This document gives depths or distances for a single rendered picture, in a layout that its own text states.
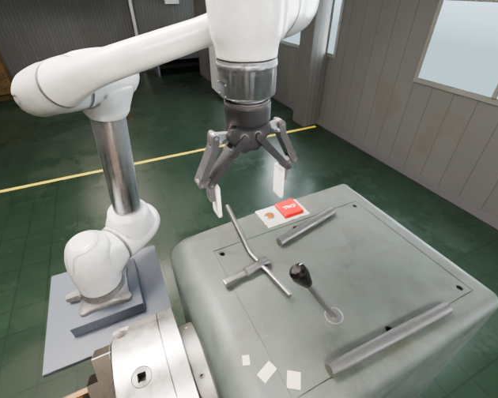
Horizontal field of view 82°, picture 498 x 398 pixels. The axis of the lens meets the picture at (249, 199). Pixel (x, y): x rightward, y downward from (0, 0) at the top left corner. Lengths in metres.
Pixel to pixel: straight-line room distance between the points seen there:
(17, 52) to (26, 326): 6.83
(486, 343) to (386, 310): 1.82
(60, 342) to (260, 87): 1.14
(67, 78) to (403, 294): 0.80
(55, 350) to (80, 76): 0.95
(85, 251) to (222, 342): 0.66
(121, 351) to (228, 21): 0.56
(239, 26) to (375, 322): 0.55
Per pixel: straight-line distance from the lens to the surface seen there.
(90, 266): 1.12
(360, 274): 0.70
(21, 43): 8.45
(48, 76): 0.74
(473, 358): 2.35
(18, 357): 2.37
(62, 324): 1.36
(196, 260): 0.69
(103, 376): 0.70
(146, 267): 1.40
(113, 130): 0.96
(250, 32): 0.41
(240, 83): 0.43
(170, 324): 0.64
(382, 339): 0.60
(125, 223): 1.16
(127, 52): 0.63
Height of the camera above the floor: 1.77
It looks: 37 degrees down
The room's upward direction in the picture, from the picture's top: straight up
